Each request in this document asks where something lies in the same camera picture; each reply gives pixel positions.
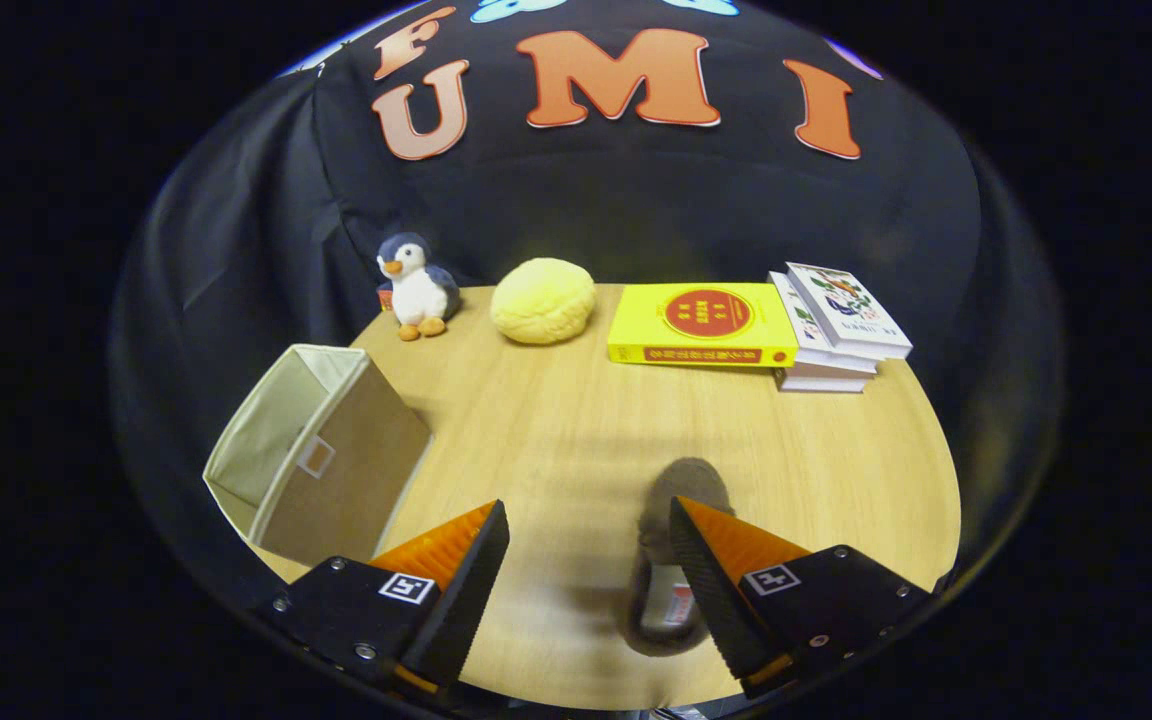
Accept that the yellow round plush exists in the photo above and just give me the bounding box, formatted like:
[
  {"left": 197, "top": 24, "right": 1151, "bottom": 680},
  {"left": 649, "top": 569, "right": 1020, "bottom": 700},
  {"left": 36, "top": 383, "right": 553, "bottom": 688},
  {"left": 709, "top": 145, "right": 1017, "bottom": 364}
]
[{"left": 490, "top": 258, "right": 597, "bottom": 346}]

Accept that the yellow book red circle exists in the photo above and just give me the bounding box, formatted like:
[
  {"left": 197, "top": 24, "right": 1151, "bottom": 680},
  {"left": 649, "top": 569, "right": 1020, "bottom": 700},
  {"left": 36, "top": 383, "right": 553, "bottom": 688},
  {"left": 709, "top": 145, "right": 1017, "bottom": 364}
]
[{"left": 607, "top": 282, "right": 800, "bottom": 369}]

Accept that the beige fabric storage box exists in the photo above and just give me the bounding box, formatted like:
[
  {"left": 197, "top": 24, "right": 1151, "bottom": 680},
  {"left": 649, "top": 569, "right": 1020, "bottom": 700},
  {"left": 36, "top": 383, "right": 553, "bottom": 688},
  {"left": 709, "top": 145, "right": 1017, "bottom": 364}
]
[{"left": 202, "top": 343, "right": 434, "bottom": 567}]

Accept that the plain white book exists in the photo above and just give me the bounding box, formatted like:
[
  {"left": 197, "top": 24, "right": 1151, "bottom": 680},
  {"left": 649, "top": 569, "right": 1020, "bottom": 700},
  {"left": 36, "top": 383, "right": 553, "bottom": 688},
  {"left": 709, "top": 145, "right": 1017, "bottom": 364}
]
[{"left": 775, "top": 364, "right": 869, "bottom": 394}]

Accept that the white book bird print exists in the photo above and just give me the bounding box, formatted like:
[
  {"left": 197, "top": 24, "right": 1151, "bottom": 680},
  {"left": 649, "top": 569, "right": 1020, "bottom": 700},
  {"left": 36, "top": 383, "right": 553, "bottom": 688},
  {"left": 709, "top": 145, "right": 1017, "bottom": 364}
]
[{"left": 785, "top": 262, "right": 914, "bottom": 360}]

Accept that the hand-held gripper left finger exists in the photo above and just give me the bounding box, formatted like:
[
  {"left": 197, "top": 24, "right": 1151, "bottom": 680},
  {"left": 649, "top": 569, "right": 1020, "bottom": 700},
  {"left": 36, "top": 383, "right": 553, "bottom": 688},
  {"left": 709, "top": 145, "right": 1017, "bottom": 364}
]
[{"left": 269, "top": 500, "right": 512, "bottom": 701}]

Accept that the white book printed cover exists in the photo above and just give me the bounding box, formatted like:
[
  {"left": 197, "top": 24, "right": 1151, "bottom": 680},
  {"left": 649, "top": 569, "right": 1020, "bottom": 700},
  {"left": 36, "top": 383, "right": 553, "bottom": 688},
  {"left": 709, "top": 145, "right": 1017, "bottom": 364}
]
[{"left": 768, "top": 271, "right": 879, "bottom": 375}]

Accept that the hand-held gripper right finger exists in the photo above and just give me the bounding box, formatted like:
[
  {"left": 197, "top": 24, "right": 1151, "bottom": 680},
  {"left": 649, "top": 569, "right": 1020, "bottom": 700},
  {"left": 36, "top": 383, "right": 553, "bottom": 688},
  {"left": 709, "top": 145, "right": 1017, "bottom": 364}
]
[{"left": 668, "top": 496, "right": 937, "bottom": 701}]

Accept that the penguin plush toy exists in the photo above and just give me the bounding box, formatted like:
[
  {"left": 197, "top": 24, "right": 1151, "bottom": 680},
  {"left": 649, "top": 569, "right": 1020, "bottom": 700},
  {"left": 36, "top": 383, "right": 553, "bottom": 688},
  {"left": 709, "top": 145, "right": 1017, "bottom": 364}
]
[{"left": 377, "top": 233, "right": 462, "bottom": 342}]

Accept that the dark brown shoe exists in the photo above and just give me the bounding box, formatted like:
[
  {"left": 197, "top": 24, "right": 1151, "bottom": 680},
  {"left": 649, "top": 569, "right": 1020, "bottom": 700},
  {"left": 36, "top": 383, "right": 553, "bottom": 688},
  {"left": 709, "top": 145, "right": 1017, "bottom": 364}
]
[{"left": 624, "top": 457, "right": 738, "bottom": 659}]

